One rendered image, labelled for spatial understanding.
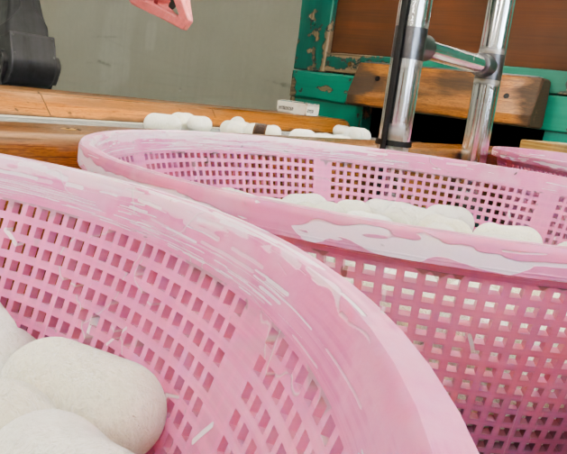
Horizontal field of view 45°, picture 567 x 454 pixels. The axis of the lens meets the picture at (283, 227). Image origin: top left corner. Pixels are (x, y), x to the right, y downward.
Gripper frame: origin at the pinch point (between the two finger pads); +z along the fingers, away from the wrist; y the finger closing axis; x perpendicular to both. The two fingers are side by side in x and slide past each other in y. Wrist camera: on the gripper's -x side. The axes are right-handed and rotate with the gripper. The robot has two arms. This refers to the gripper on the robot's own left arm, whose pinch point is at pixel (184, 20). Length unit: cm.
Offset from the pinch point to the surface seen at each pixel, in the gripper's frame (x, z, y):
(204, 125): 5.7, 10.3, 0.3
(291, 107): 12.7, -2.0, 33.7
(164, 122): 3.1, 12.9, -8.7
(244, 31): 54, -83, 119
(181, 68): 82, -94, 117
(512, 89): -12.9, 18.5, 41.1
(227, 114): 11.3, 2.3, 14.5
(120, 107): 11.4, 2.5, -3.5
